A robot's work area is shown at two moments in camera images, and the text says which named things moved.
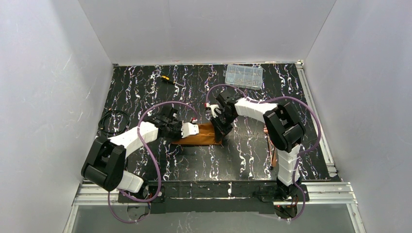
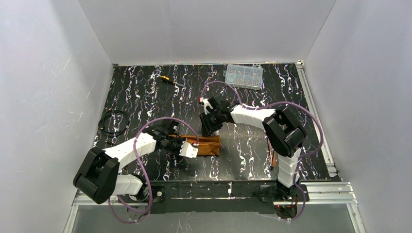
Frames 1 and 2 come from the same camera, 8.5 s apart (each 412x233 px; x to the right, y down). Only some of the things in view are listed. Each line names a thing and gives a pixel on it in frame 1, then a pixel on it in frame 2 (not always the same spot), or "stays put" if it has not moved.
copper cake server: x=274 y=160 stays put
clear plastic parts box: x=243 y=76 stays put
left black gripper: x=178 y=127 -> x=175 y=145
